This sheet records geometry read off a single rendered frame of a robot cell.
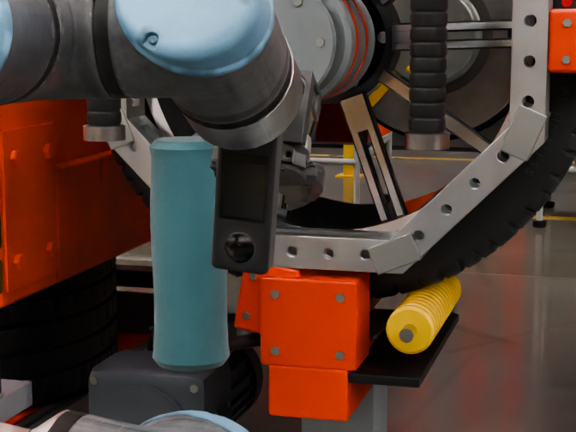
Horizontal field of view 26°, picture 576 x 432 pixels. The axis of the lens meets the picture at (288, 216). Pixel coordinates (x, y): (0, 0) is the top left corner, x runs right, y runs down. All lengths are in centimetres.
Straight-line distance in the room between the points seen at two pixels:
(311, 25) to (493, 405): 175
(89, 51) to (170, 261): 62
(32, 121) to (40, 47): 88
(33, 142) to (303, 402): 48
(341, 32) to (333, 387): 43
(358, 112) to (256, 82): 74
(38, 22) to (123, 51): 7
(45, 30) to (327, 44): 59
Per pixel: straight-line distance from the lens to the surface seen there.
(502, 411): 290
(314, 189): 103
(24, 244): 161
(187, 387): 168
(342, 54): 134
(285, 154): 97
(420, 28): 121
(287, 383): 152
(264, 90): 84
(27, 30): 73
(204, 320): 141
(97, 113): 131
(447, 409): 290
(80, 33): 80
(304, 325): 149
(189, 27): 77
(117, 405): 171
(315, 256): 148
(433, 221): 145
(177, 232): 139
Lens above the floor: 87
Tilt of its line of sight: 9 degrees down
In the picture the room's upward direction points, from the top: straight up
